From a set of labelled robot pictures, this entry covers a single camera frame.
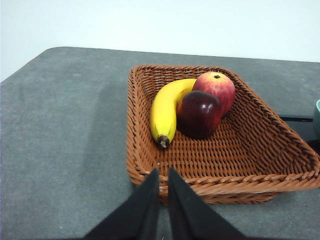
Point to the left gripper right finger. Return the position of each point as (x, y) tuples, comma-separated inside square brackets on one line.
[(190, 215)]

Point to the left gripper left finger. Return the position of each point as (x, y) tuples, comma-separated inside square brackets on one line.
[(140, 215)]

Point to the brown wicker basket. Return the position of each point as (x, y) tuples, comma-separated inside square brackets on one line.
[(225, 160)]

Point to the dark red apple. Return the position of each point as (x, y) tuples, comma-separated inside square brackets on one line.
[(200, 115)]

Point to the yellow banana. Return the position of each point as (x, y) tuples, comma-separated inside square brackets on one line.
[(162, 115)]

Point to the red yellow apple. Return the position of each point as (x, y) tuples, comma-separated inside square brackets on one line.
[(220, 85)]

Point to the black flat tray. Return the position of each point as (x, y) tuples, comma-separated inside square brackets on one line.
[(295, 119)]

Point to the teal ceramic bowl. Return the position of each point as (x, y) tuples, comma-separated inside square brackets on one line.
[(318, 117)]

